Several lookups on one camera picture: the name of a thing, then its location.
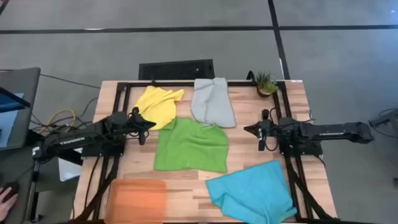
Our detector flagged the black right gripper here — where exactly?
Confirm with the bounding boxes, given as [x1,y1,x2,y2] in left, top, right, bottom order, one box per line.
[244,109,279,140]

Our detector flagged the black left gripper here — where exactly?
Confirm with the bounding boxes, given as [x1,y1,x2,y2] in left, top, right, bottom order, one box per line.
[126,107,156,138]

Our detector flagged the yellow microfiber towel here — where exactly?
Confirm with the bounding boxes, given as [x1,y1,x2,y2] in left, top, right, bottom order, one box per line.
[134,85,185,131]

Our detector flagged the green microfiber towel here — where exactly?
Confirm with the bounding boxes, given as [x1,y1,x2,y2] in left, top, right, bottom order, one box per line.
[154,117,229,174]

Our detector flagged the grey microfiber towel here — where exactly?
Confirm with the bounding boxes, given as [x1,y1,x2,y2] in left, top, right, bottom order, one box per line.
[190,77,236,129]

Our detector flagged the blue microfiber towel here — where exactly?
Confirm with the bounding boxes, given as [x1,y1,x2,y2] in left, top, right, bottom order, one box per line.
[205,160,298,224]

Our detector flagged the small potted green plant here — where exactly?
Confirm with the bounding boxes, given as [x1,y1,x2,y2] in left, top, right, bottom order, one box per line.
[255,70,279,98]

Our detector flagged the orange tray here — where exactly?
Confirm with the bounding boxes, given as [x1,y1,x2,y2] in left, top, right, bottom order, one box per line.
[104,178,169,224]

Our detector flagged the black desk beam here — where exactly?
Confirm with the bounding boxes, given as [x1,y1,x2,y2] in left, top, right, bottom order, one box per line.
[26,129,84,166]

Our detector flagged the white paper sheet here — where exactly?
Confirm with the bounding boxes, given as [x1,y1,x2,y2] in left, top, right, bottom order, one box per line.
[58,157,82,182]

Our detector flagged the black desk leg pole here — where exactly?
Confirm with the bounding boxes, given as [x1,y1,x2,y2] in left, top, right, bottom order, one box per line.
[29,160,43,223]

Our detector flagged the dark grey desk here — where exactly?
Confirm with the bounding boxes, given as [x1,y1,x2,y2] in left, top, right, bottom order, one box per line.
[0,144,43,224]

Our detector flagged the laptop with blue screen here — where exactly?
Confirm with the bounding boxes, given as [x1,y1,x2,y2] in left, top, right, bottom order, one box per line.
[0,86,32,150]

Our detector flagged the black computer mouse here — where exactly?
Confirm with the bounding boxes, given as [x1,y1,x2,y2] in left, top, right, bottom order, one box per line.
[1,181,20,203]

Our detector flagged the person's hand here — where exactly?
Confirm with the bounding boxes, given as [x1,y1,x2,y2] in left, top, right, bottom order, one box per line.
[0,186,19,222]

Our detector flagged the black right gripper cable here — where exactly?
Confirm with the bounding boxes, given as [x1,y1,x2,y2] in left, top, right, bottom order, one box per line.
[264,107,280,152]

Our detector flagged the black metal table frame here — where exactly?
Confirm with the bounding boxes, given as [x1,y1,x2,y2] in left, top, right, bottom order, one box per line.
[70,80,341,224]

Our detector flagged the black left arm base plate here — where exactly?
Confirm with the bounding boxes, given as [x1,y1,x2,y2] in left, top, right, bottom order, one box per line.
[81,142,126,158]

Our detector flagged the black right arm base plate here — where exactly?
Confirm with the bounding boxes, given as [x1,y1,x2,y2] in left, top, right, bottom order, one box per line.
[278,136,324,157]

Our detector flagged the yellow cable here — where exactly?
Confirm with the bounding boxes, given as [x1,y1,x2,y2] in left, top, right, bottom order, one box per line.
[37,108,77,135]

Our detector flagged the thin black floor cable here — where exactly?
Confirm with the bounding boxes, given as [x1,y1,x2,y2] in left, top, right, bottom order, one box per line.
[39,73,101,90]

